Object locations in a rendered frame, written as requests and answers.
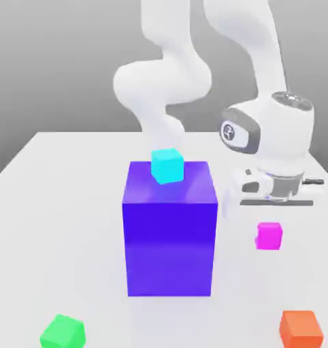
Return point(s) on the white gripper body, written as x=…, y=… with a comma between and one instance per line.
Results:
x=275, y=202

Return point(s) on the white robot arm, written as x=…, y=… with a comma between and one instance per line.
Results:
x=262, y=54

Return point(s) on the small magenta cube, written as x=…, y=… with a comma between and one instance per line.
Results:
x=270, y=236

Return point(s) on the small cyan cube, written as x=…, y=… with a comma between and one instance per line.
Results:
x=167, y=165

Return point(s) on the small orange cube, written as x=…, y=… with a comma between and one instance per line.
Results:
x=301, y=330

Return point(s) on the small green cube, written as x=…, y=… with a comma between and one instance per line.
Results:
x=63, y=333

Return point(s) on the large purple box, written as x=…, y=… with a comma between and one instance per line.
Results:
x=169, y=244

